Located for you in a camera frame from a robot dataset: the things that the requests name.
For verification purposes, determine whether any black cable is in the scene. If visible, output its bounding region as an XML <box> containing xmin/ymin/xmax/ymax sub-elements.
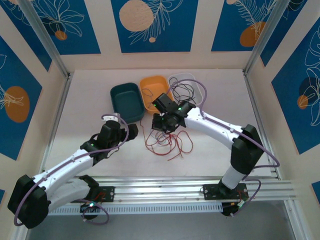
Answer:
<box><xmin>169</xmin><ymin>77</ymin><xmax>198</xmax><ymax>104</ymax></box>
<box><xmin>172</xmin><ymin>81</ymin><xmax>200</xmax><ymax>105</ymax></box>

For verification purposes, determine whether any red cable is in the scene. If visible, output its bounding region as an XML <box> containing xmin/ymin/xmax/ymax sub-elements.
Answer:
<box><xmin>145</xmin><ymin>129</ymin><xmax>194</xmax><ymax>161</ymax></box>
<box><xmin>139</xmin><ymin>116</ymin><xmax>151</xmax><ymax>146</ymax></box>

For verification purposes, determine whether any teal plastic bin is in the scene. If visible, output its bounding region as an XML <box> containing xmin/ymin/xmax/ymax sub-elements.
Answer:
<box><xmin>109</xmin><ymin>82</ymin><xmax>145</xmax><ymax>123</ymax></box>

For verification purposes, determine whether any orange plastic bin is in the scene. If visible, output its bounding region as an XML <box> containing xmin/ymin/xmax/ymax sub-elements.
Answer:
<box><xmin>139</xmin><ymin>75</ymin><xmax>175</xmax><ymax>116</ymax></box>

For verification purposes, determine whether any white plastic bin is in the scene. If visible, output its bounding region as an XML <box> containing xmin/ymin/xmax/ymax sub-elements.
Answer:
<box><xmin>167</xmin><ymin>72</ymin><xmax>203</xmax><ymax>106</ymax></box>

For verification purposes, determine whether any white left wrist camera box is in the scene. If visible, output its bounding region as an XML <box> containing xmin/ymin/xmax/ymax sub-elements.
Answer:
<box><xmin>102</xmin><ymin>113</ymin><xmax>121</xmax><ymax>124</ymax></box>

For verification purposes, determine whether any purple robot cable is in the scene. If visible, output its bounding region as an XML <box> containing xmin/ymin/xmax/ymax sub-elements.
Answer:
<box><xmin>13</xmin><ymin>114</ymin><xmax>130</xmax><ymax>227</ymax></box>
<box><xmin>169</xmin><ymin>79</ymin><xmax>281</xmax><ymax>169</ymax></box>

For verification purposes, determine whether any aluminium side rail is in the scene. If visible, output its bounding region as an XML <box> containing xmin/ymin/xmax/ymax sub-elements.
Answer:
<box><xmin>241</xmin><ymin>69</ymin><xmax>281</xmax><ymax>180</ymax></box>
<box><xmin>39</xmin><ymin>72</ymin><xmax>74</xmax><ymax>177</ymax></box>

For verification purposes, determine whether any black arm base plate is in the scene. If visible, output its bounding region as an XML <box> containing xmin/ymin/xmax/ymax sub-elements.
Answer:
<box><xmin>201</xmin><ymin>183</ymin><xmax>249</xmax><ymax>201</ymax></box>
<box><xmin>79</xmin><ymin>185</ymin><xmax>116</xmax><ymax>204</ymax></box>

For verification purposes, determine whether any aluminium mounting rail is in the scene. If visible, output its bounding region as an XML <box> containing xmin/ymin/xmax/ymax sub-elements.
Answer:
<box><xmin>49</xmin><ymin>176</ymin><xmax>297</xmax><ymax>202</ymax></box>

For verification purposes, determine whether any white slotted cable duct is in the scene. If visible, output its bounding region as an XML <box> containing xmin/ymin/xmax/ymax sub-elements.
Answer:
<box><xmin>48</xmin><ymin>202</ymin><xmax>224</xmax><ymax>216</ymax></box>

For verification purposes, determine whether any blue floral wall panel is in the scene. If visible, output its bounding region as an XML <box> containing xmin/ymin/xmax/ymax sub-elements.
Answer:
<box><xmin>0</xmin><ymin>34</ymin><xmax>44</xmax><ymax>161</ymax></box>
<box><xmin>271</xmin><ymin>21</ymin><xmax>320</xmax><ymax>156</ymax></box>
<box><xmin>259</xmin><ymin>0</ymin><xmax>320</xmax><ymax>68</ymax></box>
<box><xmin>110</xmin><ymin>0</ymin><xmax>200</xmax><ymax>54</ymax></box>
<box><xmin>0</xmin><ymin>0</ymin><xmax>53</xmax><ymax>73</ymax></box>
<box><xmin>211</xmin><ymin>0</ymin><xmax>279</xmax><ymax>53</ymax></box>
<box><xmin>24</xmin><ymin>0</ymin><xmax>102</xmax><ymax>56</ymax></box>

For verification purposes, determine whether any aluminium frame post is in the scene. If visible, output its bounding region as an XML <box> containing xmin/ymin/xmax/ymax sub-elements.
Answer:
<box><xmin>18</xmin><ymin>0</ymin><xmax>73</xmax><ymax>79</ymax></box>
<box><xmin>243</xmin><ymin>0</ymin><xmax>293</xmax><ymax>75</ymax></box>

